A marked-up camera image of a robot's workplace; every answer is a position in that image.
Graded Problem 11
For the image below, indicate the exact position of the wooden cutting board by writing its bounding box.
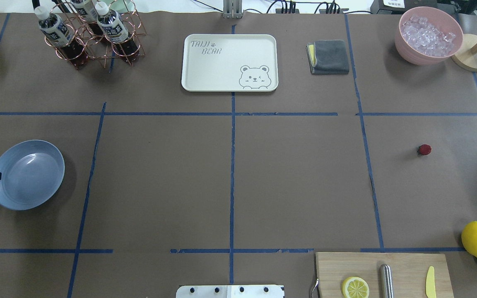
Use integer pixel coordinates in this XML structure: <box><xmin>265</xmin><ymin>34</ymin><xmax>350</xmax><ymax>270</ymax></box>
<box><xmin>316</xmin><ymin>252</ymin><xmax>454</xmax><ymax>298</ymax></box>

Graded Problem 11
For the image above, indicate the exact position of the lemon half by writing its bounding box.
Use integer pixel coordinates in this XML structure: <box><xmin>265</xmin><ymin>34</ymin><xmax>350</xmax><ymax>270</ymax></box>
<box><xmin>341</xmin><ymin>276</ymin><xmax>370</xmax><ymax>298</ymax></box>

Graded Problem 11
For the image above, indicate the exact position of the copper wire bottle rack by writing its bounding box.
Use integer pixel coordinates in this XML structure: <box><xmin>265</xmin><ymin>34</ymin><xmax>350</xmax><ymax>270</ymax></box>
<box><xmin>45</xmin><ymin>0</ymin><xmax>146</xmax><ymax>63</ymax></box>

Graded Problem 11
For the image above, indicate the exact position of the tea bottle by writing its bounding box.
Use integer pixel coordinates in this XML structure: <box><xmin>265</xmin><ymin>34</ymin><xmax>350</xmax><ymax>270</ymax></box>
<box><xmin>95</xmin><ymin>1</ymin><xmax>139</xmax><ymax>63</ymax></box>
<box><xmin>70</xmin><ymin>0</ymin><xmax>104</xmax><ymax>36</ymax></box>
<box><xmin>34</xmin><ymin>6</ymin><xmax>88</xmax><ymax>69</ymax></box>

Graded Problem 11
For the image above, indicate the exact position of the grey folded cloth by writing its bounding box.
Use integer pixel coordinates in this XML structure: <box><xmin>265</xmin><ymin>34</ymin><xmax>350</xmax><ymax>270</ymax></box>
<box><xmin>306</xmin><ymin>40</ymin><xmax>349</xmax><ymax>75</ymax></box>

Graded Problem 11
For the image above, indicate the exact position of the tea bottle right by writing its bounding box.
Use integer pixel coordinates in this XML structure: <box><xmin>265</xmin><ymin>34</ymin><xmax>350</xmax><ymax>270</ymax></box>
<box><xmin>95</xmin><ymin>1</ymin><xmax>139</xmax><ymax>63</ymax></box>

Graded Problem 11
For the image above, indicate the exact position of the red strawberry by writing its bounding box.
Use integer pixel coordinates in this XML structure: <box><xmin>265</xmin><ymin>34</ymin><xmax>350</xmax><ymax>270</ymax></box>
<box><xmin>417</xmin><ymin>144</ymin><xmax>432</xmax><ymax>156</ymax></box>

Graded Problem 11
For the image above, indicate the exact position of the cream bear tray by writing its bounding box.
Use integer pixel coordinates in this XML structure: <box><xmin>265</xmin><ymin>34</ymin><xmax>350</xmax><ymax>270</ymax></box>
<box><xmin>181</xmin><ymin>34</ymin><xmax>279</xmax><ymax>92</ymax></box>

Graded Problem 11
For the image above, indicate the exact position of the pink bowl of ice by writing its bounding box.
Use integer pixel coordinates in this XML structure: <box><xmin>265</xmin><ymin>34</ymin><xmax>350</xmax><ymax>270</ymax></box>
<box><xmin>395</xmin><ymin>6</ymin><xmax>463</xmax><ymax>65</ymax></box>

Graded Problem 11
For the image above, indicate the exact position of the tea bottle left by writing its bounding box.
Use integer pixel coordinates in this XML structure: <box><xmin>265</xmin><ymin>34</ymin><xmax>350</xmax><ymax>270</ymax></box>
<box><xmin>34</xmin><ymin>6</ymin><xmax>88</xmax><ymax>69</ymax></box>

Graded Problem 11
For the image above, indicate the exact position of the blue plate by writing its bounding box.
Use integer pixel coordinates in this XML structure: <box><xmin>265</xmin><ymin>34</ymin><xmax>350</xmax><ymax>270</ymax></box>
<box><xmin>0</xmin><ymin>139</ymin><xmax>65</xmax><ymax>211</ymax></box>

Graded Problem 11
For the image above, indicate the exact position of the tea bottle middle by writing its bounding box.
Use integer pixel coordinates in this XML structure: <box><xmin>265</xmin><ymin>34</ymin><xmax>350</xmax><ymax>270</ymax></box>
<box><xmin>70</xmin><ymin>0</ymin><xmax>104</xmax><ymax>36</ymax></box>

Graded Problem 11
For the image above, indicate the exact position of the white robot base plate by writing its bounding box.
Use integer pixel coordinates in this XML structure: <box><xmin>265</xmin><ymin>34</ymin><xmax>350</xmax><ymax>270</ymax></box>
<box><xmin>176</xmin><ymin>284</ymin><xmax>285</xmax><ymax>298</ymax></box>

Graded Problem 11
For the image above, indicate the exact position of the yellow plastic knife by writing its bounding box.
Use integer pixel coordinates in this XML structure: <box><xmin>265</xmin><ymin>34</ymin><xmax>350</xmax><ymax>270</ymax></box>
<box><xmin>425</xmin><ymin>266</ymin><xmax>437</xmax><ymax>298</ymax></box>

